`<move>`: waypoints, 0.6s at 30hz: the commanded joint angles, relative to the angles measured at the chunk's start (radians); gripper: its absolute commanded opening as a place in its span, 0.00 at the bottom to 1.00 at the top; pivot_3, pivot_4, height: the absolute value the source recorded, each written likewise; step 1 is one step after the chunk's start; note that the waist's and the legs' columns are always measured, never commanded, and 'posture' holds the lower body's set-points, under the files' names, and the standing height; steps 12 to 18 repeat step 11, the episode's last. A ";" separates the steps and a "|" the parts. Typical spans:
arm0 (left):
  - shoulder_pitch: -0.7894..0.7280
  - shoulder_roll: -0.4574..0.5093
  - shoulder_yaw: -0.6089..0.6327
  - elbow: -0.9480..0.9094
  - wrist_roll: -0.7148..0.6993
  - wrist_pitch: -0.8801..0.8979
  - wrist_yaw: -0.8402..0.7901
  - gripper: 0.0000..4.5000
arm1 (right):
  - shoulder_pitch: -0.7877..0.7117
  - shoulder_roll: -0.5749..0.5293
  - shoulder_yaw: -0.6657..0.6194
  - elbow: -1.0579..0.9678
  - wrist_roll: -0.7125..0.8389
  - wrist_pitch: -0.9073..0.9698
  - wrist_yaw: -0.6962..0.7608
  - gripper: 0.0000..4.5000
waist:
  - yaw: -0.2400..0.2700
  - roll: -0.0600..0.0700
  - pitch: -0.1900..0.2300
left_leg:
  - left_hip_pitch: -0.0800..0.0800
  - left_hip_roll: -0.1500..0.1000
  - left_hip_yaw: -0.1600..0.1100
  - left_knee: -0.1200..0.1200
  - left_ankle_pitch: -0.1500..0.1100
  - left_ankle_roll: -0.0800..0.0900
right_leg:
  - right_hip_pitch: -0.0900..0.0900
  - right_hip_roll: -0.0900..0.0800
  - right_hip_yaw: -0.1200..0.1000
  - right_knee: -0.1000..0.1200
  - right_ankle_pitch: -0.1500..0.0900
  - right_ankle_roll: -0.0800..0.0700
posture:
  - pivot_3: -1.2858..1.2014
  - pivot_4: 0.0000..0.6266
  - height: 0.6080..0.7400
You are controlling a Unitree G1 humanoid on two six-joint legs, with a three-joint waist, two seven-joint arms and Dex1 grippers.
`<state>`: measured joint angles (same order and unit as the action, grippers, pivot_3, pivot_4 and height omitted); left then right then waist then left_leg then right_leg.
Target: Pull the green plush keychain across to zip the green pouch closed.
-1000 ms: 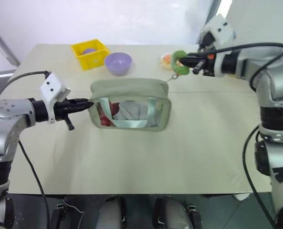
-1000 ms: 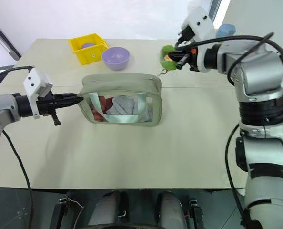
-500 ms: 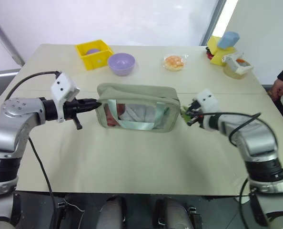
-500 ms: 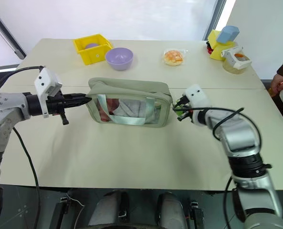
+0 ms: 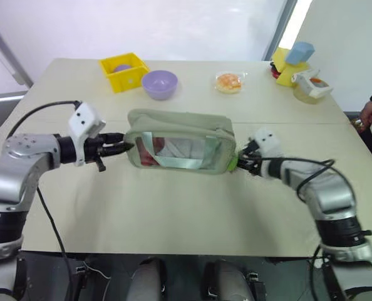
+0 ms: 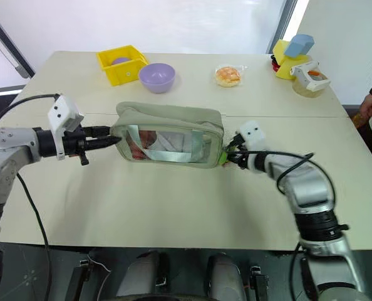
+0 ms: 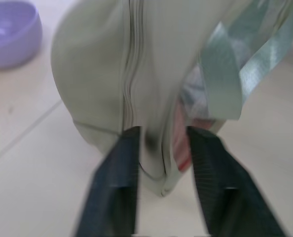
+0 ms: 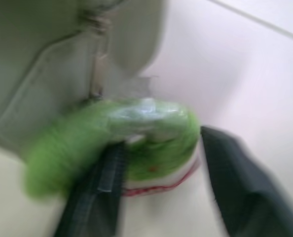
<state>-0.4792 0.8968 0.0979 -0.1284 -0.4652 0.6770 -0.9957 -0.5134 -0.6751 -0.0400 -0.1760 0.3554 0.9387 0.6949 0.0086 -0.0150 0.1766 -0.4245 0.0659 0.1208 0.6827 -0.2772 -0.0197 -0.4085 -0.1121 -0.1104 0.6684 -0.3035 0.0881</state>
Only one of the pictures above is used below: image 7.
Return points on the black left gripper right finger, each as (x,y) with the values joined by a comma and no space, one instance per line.
(225,187)

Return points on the pale green zip pouch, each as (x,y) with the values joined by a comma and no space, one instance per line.
(99,74)

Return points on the purple plastic bowl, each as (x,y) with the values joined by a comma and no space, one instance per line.
(10,37)

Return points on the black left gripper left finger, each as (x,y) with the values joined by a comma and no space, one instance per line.
(114,187)

